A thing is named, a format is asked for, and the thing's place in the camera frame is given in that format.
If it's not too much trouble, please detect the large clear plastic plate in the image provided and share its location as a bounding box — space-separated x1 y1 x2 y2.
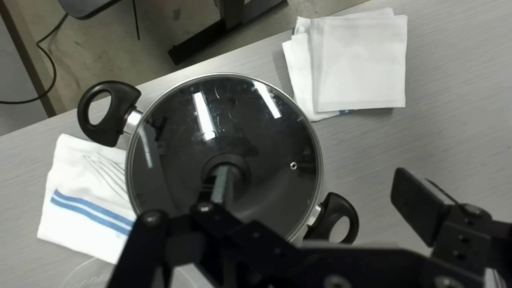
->
57 255 129 288

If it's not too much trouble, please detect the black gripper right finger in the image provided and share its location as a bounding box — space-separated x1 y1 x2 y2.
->
390 167 512 288

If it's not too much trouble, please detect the black pot with handles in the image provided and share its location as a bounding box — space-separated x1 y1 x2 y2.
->
77 74 360 247

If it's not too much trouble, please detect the black floor cable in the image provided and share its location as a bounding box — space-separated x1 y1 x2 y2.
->
0 13 70 106

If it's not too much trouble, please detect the glass lid with black knob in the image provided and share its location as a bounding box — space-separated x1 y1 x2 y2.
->
125 74 325 245

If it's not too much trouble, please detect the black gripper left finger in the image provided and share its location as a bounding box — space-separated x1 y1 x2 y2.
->
105 165 321 288

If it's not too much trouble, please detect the white towel with blue stripes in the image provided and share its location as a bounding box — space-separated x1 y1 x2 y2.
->
37 133 137 266

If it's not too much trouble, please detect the plain white folded cloth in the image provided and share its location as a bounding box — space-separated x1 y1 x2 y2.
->
280 7 409 124

